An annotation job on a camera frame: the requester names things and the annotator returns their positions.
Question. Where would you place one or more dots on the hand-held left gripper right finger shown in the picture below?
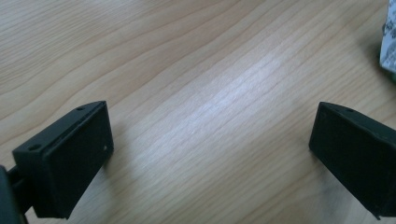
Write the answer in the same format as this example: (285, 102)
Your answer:
(358, 155)

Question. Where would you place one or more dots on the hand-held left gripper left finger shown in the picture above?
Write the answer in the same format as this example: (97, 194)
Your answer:
(71, 161)

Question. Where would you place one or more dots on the white printed wrapper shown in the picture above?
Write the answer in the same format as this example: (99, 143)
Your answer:
(389, 43)

